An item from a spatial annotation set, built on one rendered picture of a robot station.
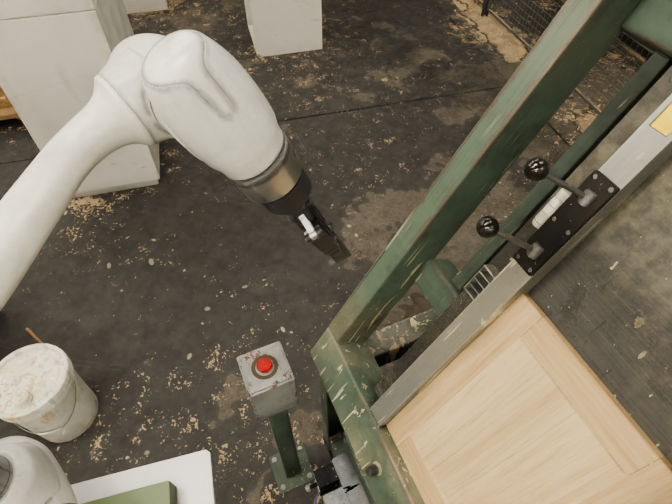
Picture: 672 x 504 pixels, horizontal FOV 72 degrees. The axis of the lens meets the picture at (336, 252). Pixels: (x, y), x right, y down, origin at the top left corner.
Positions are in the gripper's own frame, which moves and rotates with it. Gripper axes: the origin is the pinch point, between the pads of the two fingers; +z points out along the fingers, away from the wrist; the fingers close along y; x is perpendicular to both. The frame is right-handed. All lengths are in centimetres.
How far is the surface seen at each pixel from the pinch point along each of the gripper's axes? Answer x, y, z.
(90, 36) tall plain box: 64, 199, 22
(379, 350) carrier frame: 12, 7, 64
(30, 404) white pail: 135, 52, 55
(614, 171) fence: -43.8, -10.6, 6.9
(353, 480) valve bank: 32, -21, 60
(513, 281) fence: -23.7, -12.3, 20.9
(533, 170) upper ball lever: -32.5, -7.0, 0.2
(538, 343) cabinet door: -21.4, -22.9, 25.4
